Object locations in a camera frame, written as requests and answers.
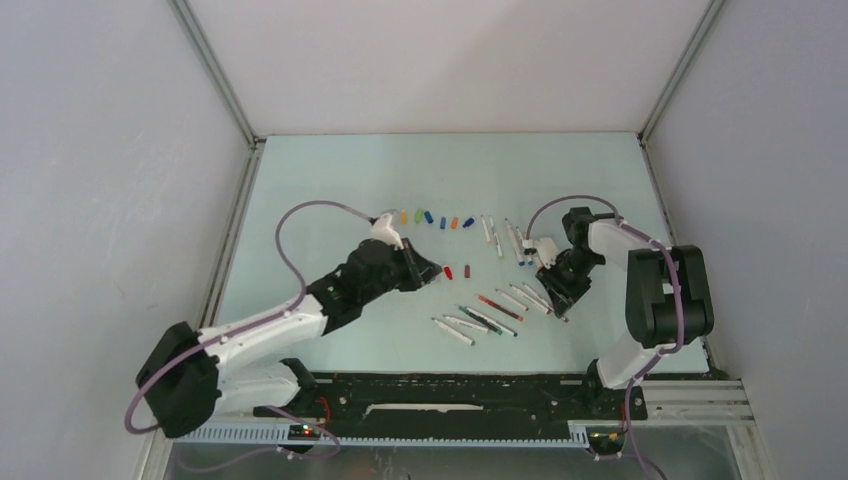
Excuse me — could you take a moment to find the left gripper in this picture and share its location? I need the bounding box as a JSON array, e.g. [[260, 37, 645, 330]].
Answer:
[[360, 237, 440, 304]]

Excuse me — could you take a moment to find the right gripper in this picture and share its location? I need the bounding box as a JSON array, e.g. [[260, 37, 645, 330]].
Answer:
[[536, 249, 604, 317]]

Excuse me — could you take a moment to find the purple pen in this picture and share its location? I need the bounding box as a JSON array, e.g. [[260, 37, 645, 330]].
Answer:
[[521, 283, 569, 323]]

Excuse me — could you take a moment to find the maroon pen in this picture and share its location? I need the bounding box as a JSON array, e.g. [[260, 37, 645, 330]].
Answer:
[[510, 284, 551, 314]]

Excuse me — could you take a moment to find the grey cap marker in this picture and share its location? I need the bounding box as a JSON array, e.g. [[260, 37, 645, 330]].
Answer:
[[443, 315, 489, 332]]

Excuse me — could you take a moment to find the large blue marker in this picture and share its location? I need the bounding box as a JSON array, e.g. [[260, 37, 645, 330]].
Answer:
[[504, 218, 526, 266]]

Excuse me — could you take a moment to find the green cap marker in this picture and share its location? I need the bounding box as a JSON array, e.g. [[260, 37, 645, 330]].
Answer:
[[432, 318, 476, 346]]

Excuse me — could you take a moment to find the orange red gel pen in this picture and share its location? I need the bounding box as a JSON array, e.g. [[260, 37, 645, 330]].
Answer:
[[476, 294, 524, 322]]

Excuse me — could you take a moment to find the yellow pen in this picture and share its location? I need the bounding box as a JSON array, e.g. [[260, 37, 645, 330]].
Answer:
[[480, 215, 493, 245]]

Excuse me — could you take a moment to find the light green pen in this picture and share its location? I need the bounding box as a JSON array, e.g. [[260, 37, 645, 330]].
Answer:
[[488, 215, 504, 259]]

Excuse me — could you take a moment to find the navy blue cap pen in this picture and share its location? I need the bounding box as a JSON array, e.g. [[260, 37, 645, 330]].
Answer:
[[466, 307, 518, 337]]

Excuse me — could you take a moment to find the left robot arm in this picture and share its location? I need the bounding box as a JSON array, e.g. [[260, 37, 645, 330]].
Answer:
[[136, 239, 442, 439]]

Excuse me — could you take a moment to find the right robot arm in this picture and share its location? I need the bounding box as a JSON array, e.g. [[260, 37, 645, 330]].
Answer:
[[522, 207, 714, 418]]

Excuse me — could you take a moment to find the right controller board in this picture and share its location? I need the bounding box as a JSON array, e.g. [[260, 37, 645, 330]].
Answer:
[[589, 432, 626, 448]]

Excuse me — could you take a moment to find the controller board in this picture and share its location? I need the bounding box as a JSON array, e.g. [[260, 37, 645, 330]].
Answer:
[[287, 425, 325, 441], [589, 432, 626, 448]]

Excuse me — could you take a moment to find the left controller board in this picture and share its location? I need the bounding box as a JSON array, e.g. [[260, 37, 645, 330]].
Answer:
[[287, 425, 325, 441]]

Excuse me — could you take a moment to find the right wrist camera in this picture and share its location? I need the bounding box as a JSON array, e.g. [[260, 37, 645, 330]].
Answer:
[[525, 237, 560, 268]]

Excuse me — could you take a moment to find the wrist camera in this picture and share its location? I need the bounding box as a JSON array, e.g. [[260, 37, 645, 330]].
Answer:
[[370, 209, 404, 250], [525, 237, 560, 268]]

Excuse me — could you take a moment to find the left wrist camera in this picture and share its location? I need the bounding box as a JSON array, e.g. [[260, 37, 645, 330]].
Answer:
[[370, 209, 404, 250]]

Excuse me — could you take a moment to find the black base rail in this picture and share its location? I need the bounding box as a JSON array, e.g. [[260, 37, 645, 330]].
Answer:
[[280, 373, 648, 440]]

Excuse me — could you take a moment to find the white cable duct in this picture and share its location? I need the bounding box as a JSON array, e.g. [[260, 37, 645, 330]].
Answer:
[[175, 422, 589, 448]]

